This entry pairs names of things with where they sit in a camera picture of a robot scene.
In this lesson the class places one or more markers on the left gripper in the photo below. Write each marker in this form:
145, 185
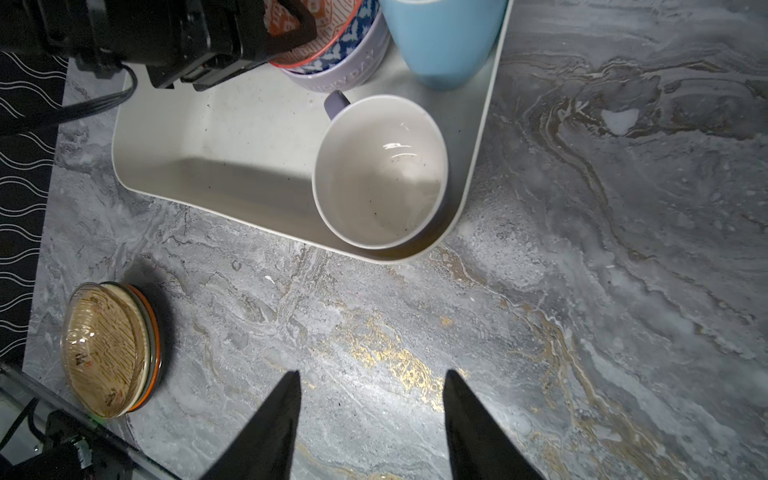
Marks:
202, 43

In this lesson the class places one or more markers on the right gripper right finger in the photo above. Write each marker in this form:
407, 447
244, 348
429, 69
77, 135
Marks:
478, 448

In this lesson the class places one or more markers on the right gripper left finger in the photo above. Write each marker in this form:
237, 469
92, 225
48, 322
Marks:
264, 448

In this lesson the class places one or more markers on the red patterned bowl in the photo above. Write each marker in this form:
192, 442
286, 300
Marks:
341, 26

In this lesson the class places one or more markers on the lavender bowl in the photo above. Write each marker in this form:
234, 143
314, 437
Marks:
355, 69

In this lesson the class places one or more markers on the lavender mug white inside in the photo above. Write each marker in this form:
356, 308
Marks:
381, 172

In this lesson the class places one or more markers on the light blue mug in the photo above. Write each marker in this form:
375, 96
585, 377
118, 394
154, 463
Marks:
444, 43

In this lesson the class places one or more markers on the yellow-brown ceramic plate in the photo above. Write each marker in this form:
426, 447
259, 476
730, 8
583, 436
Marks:
112, 348

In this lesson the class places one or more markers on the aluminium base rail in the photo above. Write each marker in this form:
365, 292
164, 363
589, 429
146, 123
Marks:
36, 420

